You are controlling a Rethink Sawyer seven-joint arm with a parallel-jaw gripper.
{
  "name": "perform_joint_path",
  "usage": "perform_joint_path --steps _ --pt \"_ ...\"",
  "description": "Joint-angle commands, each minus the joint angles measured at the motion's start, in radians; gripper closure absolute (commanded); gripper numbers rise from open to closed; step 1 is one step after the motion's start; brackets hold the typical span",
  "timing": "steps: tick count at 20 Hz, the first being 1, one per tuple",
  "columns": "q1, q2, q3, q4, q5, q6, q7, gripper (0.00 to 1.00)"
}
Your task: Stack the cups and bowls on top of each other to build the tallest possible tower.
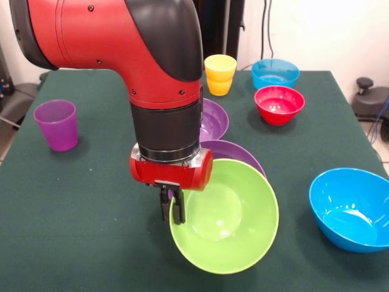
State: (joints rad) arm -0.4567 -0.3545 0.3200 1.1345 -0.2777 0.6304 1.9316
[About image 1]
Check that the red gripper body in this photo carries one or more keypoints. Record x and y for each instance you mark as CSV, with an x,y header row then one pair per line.
x,y
170,175

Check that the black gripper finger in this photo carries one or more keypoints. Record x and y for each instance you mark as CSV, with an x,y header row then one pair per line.
x,y
179,210
165,207

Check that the large green bowl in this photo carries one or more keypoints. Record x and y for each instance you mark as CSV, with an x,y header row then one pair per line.
x,y
237,213

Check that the large purple bowl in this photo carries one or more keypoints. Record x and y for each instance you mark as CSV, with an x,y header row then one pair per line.
x,y
237,152
215,118

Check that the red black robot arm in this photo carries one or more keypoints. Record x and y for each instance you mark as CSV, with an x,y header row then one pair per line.
x,y
106,39

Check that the dark green tablecloth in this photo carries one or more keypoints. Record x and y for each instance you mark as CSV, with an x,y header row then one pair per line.
x,y
76,213

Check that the yellow cup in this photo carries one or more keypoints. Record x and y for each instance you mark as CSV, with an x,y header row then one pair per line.
x,y
220,76

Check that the purple cup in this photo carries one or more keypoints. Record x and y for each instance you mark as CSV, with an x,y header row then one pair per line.
x,y
57,127

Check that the small red bowl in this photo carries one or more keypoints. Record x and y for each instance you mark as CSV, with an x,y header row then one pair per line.
x,y
278,106

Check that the small blue bowl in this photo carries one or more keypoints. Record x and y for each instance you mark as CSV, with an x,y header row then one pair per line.
x,y
273,76

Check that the dark grey equipment base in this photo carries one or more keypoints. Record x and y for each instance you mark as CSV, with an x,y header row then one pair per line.
x,y
18,100
370,100

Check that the large blue bowl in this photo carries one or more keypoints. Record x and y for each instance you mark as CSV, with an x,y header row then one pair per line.
x,y
349,213

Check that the black equipment rack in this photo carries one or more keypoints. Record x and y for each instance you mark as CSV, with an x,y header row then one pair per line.
x,y
4,76

